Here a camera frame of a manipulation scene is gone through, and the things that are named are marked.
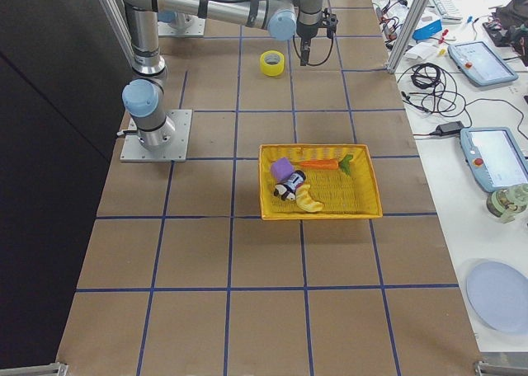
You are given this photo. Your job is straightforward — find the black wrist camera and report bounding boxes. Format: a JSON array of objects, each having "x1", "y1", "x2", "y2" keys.
[{"x1": 320, "y1": 7, "x2": 338, "y2": 40}]

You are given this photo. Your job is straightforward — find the yellow plastic basket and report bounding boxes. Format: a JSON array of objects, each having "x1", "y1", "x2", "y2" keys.
[{"x1": 258, "y1": 143, "x2": 383, "y2": 220}]

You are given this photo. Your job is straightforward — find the aluminium frame post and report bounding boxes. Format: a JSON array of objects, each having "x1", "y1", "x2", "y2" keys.
[{"x1": 385, "y1": 0, "x2": 429, "y2": 74}]

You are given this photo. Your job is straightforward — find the yellow tape roll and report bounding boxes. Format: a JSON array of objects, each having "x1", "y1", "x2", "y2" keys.
[{"x1": 259, "y1": 50, "x2": 285, "y2": 78}]

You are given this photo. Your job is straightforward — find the teach pendant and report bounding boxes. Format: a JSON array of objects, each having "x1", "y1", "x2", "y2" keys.
[
  {"x1": 447, "y1": 41, "x2": 518, "y2": 87},
  {"x1": 460, "y1": 127, "x2": 527, "y2": 193}
]

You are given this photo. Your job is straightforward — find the blue box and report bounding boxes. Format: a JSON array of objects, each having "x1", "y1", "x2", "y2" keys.
[{"x1": 412, "y1": 19, "x2": 442, "y2": 41}]

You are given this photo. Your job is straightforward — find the purple foam cube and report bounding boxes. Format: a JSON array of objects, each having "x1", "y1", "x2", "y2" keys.
[{"x1": 270, "y1": 157, "x2": 295, "y2": 182}]

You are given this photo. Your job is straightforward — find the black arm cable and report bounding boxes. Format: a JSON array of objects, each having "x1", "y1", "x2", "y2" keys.
[{"x1": 291, "y1": 33, "x2": 335, "y2": 67}]

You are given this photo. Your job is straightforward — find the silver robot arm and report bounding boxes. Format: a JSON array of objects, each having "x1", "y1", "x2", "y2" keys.
[{"x1": 111, "y1": 0, "x2": 335, "y2": 161}]

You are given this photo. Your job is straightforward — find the black power adapter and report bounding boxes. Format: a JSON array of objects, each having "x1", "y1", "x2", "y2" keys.
[{"x1": 428, "y1": 120, "x2": 465, "y2": 137}]

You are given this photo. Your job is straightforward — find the toy croissant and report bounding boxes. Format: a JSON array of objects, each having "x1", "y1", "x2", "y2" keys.
[{"x1": 295, "y1": 183, "x2": 324, "y2": 213}]

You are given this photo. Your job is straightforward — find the black cable bundle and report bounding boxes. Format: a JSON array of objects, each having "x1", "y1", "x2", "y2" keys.
[{"x1": 399, "y1": 62, "x2": 471, "y2": 117}]

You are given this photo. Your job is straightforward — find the small labelled can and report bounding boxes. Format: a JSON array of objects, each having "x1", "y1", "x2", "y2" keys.
[{"x1": 283, "y1": 170, "x2": 306, "y2": 192}]

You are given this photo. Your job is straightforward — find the light blue plate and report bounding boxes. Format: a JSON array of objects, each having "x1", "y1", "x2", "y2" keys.
[{"x1": 466, "y1": 261, "x2": 527, "y2": 335}]

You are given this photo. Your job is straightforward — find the orange toy carrot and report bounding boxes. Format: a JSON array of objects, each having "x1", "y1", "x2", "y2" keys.
[{"x1": 299, "y1": 154, "x2": 354, "y2": 176}]

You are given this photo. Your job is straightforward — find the panda plush toy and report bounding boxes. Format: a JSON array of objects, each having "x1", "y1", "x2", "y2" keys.
[{"x1": 273, "y1": 183, "x2": 296, "y2": 201}]

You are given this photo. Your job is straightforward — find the lower teach pendant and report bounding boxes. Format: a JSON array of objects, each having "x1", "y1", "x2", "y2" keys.
[{"x1": 460, "y1": 127, "x2": 527, "y2": 193}]

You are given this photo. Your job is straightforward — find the white keyboard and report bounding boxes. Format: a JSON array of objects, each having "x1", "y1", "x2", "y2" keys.
[{"x1": 430, "y1": 0, "x2": 463, "y2": 23}]

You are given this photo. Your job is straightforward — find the green glass jar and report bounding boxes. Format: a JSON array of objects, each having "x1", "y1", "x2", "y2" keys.
[{"x1": 486, "y1": 184, "x2": 527, "y2": 223}]

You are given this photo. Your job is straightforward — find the upper teach pendant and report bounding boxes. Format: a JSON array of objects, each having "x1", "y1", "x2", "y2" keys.
[{"x1": 447, "y1": 41, "x2": 518, "y2": 87}]

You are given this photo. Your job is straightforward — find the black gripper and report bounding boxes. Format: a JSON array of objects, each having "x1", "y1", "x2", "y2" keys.
[{"x1": 299, "y1": 34, "x2": 313, "y2": 66}]

